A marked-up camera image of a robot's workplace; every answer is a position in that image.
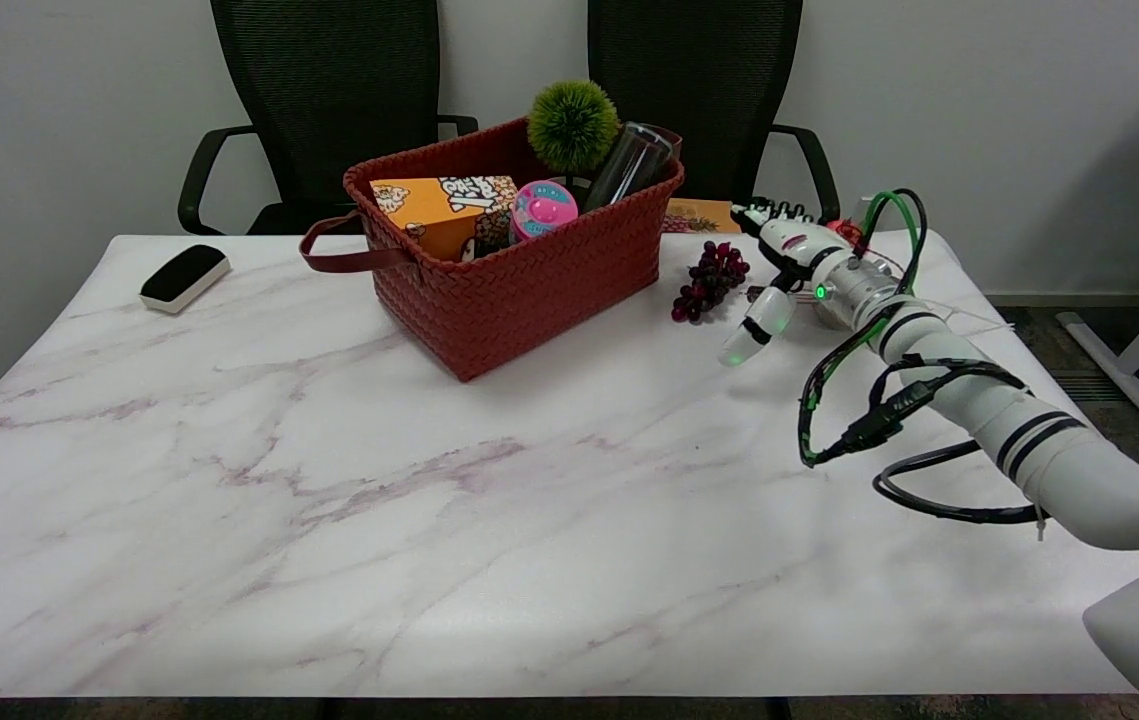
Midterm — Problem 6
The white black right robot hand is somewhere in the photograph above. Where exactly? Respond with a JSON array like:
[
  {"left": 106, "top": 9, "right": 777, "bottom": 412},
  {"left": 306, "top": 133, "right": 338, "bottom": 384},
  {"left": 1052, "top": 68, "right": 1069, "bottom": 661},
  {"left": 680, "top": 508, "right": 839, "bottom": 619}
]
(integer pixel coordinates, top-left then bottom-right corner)
[{"left": 719, "top": 197, "right": 846, "bottom": 368}]

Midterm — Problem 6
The purple grape bunch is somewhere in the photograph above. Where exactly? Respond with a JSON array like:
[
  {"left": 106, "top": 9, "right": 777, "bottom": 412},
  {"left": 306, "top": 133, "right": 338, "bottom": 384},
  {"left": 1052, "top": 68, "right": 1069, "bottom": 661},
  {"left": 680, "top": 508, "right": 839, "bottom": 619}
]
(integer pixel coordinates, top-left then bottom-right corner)
[{"left": 671, "top": 240, "right": 752, "bottom": 325}]

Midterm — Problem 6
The orange flat box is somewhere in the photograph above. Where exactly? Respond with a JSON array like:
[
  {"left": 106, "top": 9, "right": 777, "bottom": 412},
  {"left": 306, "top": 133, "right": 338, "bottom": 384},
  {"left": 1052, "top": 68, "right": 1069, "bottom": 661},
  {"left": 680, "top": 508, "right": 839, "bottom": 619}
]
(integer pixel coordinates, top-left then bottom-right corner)
[{"left": 662, "top": 198, "right": 743, "bottom": 235}]

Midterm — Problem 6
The dark transparent tumbler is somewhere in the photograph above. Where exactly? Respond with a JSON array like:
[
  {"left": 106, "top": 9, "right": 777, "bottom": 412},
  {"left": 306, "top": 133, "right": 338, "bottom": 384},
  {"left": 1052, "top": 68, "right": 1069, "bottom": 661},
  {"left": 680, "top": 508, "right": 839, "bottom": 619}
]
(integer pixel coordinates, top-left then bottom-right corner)
[{"left": 584, "top": 122, "right": 676, "bottom": 213}]

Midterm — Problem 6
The black mesh office chair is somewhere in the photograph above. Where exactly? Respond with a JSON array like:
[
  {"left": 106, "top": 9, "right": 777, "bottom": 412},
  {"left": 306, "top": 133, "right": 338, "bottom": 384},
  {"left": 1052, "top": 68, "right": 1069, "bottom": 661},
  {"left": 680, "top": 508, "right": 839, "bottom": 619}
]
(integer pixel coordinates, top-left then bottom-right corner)
[
  {"left": 587, "top": 0, "right": 842, "bottom": 234},
  {"left": 177, "top": 0, "right": 480, "bottom": 237}
]

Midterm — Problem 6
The green fuzzy ball plant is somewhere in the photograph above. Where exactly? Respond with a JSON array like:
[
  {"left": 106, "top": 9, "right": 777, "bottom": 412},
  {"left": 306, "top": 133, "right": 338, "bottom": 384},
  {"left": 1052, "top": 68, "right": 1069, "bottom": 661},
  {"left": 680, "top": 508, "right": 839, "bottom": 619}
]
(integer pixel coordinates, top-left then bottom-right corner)
[{"left": 527, "top": 80, "right": 622, "bottom": 173}]

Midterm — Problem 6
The pink round container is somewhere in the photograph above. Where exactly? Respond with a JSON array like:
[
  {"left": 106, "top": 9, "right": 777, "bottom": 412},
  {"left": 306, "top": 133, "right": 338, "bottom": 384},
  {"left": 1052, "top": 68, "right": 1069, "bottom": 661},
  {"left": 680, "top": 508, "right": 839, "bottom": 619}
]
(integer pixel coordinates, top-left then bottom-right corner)
[{"left": 509, "top": 180, "right": 580, "bottom": 243}]

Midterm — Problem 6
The red woven basket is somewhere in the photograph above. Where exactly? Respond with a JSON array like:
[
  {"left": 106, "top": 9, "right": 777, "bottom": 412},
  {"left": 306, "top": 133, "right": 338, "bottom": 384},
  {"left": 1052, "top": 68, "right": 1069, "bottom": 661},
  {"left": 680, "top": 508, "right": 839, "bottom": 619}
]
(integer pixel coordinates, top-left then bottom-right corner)
[{"left": 299, "top": 118, "right": 686, "bottom": 383}]

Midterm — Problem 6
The orange snack box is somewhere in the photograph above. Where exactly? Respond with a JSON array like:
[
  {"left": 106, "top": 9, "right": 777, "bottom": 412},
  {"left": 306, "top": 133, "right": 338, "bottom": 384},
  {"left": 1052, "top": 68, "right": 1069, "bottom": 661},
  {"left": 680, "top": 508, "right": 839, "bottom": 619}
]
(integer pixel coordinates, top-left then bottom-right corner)
[{"left": 370, "top": 176, "right": 520, "bottom": 263}]

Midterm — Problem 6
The black white board eraser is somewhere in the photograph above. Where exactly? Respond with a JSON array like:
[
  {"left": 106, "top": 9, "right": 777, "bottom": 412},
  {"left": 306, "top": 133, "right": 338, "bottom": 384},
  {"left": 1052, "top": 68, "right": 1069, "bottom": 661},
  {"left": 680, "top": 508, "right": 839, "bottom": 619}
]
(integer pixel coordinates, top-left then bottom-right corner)
[{"left": 139, "top": 244, "right": 232, "bottom": 315}]

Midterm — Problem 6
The green black braided cable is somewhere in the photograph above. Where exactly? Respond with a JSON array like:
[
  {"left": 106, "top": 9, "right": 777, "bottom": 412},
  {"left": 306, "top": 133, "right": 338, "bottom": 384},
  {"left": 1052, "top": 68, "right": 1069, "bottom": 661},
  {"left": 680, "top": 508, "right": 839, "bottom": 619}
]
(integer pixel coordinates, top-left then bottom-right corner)
[{"left": 797, "top": 188, "right": 930, "bottom": 469}]

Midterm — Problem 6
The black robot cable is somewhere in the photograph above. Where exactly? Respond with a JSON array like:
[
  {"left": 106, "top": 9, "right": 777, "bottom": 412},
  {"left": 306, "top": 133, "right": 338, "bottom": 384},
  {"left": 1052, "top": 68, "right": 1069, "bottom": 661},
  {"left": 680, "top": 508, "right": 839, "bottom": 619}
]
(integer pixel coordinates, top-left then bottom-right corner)
[{"left": 834, "top": 358, "right": 1055, "bottom": 526}]

